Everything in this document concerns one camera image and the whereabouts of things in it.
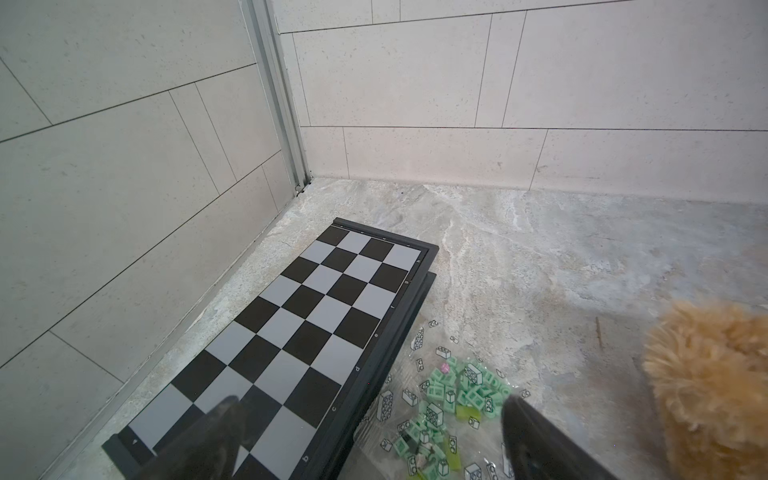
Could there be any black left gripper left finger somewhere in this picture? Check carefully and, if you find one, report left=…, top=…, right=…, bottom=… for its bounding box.
left=133, top=395, right=245, bottom=480

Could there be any folded black white chessboard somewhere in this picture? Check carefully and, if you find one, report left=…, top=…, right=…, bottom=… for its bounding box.
left=103, top=218, right=438, bottom=479

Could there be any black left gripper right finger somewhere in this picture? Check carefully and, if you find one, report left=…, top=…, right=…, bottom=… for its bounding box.
left=501, top=394, right=617, bottom=480

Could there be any tan plush teddy bear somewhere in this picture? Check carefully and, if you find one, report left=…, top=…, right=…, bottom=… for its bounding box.
left=643, top=301, right=767, bottom=479

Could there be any clear bag of green bricks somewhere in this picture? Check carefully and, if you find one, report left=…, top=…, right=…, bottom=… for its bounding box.
left=353, top=319, right=531, bottom=479

